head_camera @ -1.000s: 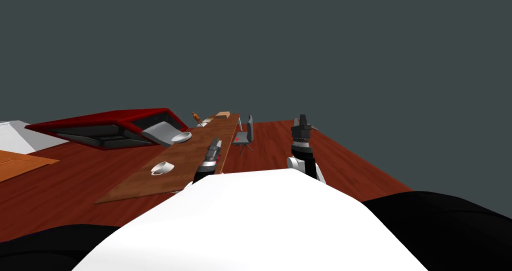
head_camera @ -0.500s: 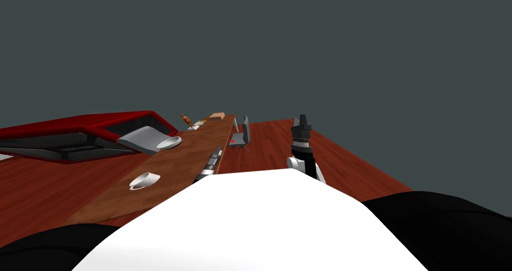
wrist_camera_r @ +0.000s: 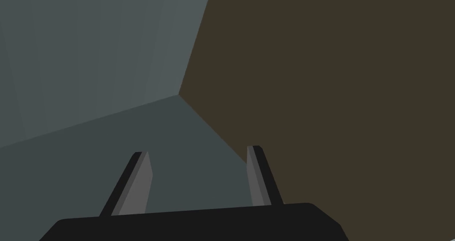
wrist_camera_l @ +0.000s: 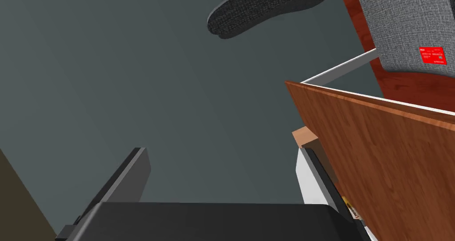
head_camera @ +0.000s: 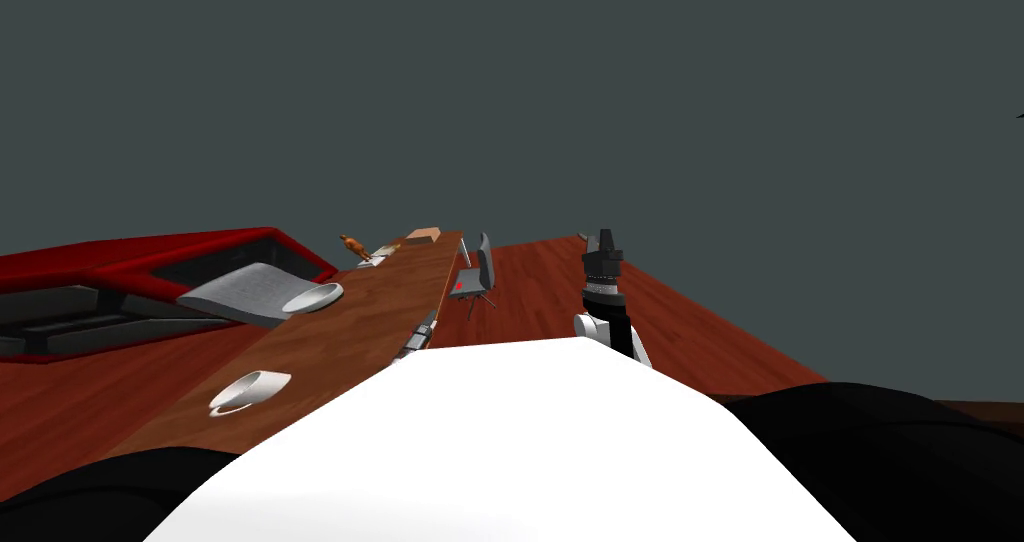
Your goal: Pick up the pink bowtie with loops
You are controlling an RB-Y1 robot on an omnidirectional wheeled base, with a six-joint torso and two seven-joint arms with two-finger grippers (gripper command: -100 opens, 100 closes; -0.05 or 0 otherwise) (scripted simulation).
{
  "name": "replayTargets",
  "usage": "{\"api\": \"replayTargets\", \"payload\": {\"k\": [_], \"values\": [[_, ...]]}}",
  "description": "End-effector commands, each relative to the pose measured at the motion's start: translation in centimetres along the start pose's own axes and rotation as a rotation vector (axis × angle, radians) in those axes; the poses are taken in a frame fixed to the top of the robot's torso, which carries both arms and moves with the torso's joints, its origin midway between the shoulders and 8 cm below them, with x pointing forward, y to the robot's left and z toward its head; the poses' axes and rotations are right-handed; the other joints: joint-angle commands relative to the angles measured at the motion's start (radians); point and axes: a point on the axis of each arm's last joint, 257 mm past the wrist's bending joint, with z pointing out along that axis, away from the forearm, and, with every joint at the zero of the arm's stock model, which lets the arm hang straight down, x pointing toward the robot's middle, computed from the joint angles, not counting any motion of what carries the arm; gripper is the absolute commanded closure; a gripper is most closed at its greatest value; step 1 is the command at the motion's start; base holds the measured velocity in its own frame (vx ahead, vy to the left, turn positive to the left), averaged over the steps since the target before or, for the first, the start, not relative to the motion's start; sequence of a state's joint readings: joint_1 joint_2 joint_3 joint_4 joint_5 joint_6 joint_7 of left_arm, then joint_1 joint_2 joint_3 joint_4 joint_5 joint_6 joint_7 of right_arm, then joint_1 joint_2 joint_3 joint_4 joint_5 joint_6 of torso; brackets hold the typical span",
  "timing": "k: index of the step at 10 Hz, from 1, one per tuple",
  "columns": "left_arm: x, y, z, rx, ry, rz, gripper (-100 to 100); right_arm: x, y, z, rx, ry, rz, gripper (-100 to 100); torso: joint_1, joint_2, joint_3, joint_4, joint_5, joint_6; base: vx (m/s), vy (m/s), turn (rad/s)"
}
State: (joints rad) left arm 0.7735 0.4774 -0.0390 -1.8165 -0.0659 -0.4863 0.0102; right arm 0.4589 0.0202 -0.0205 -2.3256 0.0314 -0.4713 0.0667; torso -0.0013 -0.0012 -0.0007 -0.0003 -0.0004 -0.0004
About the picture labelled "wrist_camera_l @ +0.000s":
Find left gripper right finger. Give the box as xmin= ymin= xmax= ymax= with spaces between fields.
xmin=295 ymin=147 xmax=378 ymax=241

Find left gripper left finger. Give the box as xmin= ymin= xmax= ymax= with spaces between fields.
xmin=74 ymin=146 xmax=152 ymax=225

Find brown wooden drawer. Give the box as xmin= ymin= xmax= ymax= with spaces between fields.
xmin=284 ymin=48 xmax=455 ymax=241

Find grey fabric chair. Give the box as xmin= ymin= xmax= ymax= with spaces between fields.
xmin=206 ymin=0 xmax=455 ymax=74

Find light wooden handle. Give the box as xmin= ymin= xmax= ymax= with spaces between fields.
xmin=291 ymin=126 xmax=319 ymax=149

